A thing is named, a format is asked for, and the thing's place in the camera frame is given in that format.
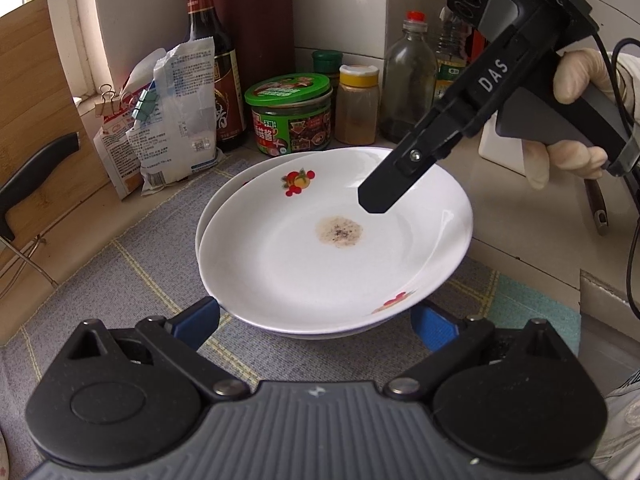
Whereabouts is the green cap small jar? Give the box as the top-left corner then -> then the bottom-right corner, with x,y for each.
311,50 -> 343,89

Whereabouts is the metal wire board rack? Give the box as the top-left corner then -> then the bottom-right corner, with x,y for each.
1,235 -> 58,296

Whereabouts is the bamboo cutting board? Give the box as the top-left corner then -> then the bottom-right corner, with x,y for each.
1,0 -> 107,291

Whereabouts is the grey checked mat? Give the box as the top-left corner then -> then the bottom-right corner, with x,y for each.
0,156 -> 584,480

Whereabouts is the white plastic container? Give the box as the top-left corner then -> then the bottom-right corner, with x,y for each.
478,114 -> 525,176

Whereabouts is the black-handled kitchen knife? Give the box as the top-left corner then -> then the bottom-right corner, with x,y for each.
0,132 -> 80,242

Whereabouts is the clear bottle red cap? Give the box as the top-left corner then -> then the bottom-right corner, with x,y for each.
378,10 -> 437,143

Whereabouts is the yellow lidded spice jar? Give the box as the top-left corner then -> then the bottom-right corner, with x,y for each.
335,64 -> 380,146

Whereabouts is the teal cloth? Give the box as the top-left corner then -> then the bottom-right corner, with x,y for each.
484,275 -> 582,354

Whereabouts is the white plate with stain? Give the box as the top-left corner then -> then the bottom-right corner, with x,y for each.
197,146 -> 474,334

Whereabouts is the dark red knife block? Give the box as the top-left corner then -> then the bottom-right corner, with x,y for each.
214,0 -> 295,90

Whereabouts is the white plastic seasoning bag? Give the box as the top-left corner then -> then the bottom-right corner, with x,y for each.
126,37 -> 219,195

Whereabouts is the dark soy sauce bottle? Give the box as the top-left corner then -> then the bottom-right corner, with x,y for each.
186,0 -> 247,153

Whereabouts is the green lidded sauce jar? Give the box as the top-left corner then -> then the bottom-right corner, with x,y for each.
244,73 -> 333,157

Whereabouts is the white plate underneath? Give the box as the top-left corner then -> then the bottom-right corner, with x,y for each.
194,150 -> 442,340

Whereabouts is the gloved right hand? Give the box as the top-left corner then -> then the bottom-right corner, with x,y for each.
504,49 -> 639,190

